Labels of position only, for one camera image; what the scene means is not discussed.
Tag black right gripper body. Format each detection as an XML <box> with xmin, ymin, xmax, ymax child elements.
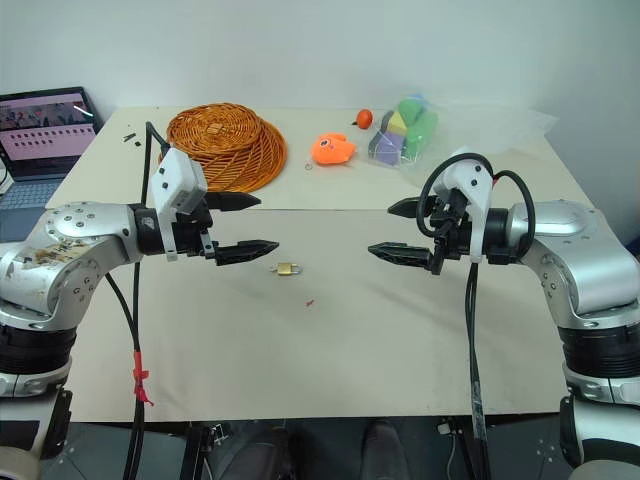
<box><xmin>423</xmin><ymin>187</ymin><xmax>474</xmax><ymax>277</ymax></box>

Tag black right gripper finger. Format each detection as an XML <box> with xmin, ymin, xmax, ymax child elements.
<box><xmin>367</xmin><ymin>241</ymin><xmax>434</xmax><ymax>274</ymax></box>
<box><xmin>388</xmin><ymin>196</ymin><xmax>427</xmax><ymax>219</ymax></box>

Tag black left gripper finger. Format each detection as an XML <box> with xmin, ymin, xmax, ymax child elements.
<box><xmin>207</xmin><ymin>191</ymin><xmax>263</xmax><ymax>212</ymax></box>
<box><xmin>215</xmin><ymin>240</ymin><xmax>280</xmax><ymax>267</ymax></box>

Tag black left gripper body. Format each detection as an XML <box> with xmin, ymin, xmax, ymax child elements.
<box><xmin>172</xmin><ymin>196</ymin><xmax>222</xmax><ymax>266</ymax></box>

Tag clear bag of foam blocks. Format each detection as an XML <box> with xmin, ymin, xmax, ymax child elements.
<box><xmin>367</xmin><ymin>92</ymin><xmax>442</xmax><ymax>172</ymax></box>

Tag orange wicker basket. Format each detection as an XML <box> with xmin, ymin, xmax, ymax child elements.
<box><xmin>158</xmin><ymin>102</ymin><xmax>289</xmax><ymax>194</ymax></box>

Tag purple foam block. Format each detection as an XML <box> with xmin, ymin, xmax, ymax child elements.
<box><xmin>368</xmin><ymin>133</ymin><xmax>404</xmax><ymax>166</ymax></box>

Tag long green foam cylinder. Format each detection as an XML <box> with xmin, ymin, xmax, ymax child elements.
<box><xmin>403</xmin><ymin>110</ymin><xmax>440</xmax><ymax>157</ymax></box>

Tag orange plush fish toy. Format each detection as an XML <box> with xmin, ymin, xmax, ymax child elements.
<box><xmin>309</xmin><ymin>130</ymin><xmax>357</xmax><ymax>167</ymax></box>

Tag round green foam block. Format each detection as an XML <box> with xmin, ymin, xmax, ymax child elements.
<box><xmin>395</xmin><ymin>98</ymin><xmax>425</xmax><ymax>125</ymax></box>

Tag crumpled clear plastic bag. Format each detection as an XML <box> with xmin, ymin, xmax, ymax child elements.
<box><xmin>434</xmin><ymin>97</ymin><xmax>559</xmax><ymax>156</ymax></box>

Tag open laptop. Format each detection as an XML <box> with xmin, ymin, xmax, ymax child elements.
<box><xmin>0</xmin><ymin>87</ymin><xmax>105</xmax><ymax>244</ymax></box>

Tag dark rounded shape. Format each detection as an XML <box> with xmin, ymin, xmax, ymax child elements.
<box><xmin>362</xmin><ymin>419</ymin><xmax>412</xmax><ymax>480</ymax></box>

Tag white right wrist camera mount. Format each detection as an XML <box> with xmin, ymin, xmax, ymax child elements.
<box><xmin>432</xmin><ymin>149</ymin><xmax>496</xmax><ymax>265</ymax></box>

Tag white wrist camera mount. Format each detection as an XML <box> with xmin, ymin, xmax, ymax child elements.
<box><xmin>151</xmin><ymin>148</ymin><xmax>209</xmax><ymax>264</ymax></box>
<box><xmin>432</xmin><ymin>149</ymin><xmax>496</xmax><ymax>265</ymax></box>

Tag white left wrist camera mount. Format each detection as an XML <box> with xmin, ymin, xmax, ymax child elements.
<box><xmin>151</xmin><ymin>148</ymin><xmax>209</xmax><ymax>264</ymax></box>

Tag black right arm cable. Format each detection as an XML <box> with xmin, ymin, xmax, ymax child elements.
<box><xmin>416</xmin><ymin>152</ymin><xmax>537</xmax><ymax>480</ymax></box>

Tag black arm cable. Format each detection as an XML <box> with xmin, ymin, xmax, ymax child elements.
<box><xmin>416</xmin><ymin>152</ymin><xmax>537</xmax><ymax>480</ymax></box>
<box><xmin>104</xmin><ymin>121</ymin><xmax>174</xmax><ymax>480</ymax></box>

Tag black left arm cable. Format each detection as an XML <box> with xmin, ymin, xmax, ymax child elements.
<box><xmin>104</xmin><ymin>121</ymin><xmax>174</xmax><ymax>480</ymax></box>

